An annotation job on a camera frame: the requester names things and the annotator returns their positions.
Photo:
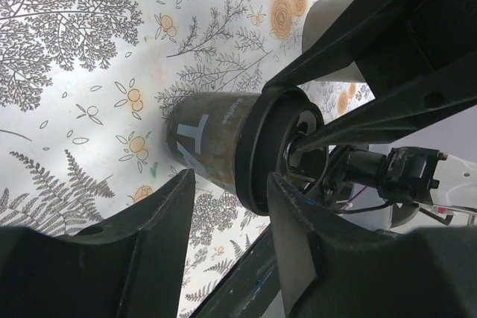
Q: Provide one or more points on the grey cup with straws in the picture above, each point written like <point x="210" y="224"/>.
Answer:
<point x="319" y="19"/>

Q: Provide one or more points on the black coffee cup lid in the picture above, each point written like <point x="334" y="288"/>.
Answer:
<point x="276" y="121"/>

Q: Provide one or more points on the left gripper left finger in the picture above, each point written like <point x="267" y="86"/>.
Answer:
<point x="129" y="265"/>

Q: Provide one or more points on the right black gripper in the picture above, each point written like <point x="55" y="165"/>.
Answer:
<point x="393" y="42"/>

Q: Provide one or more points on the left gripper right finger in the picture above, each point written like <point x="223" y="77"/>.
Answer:
<point x="330" y="267"/>

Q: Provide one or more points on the black coffee cup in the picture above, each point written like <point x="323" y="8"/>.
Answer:
<point x="203" y="131"/>

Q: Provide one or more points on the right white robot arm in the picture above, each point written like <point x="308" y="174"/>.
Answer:
<point x="411" y="176"/>

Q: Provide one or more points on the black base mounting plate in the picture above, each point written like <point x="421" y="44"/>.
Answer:
<point x="249" y="288"/>

